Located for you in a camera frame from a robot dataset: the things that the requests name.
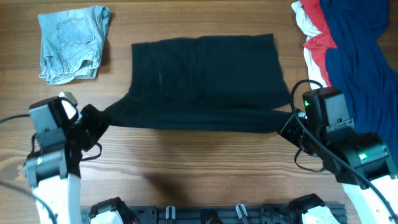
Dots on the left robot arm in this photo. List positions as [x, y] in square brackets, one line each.
[63, 133]

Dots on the red garment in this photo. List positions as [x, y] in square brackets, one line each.
[322, 42]

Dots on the white garment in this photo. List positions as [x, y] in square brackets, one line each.
[310, 31]

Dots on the folded light denim shorts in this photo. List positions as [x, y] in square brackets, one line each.
[72, 43]

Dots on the black shorts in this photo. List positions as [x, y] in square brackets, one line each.
[216, 83]

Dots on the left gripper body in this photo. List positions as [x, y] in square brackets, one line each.
[94, 123]

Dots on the navy blue garment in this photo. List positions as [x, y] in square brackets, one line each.
[358, 68]

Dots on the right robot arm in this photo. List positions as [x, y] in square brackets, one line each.
[361, 163]

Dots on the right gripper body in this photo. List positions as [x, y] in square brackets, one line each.
[292, 130]

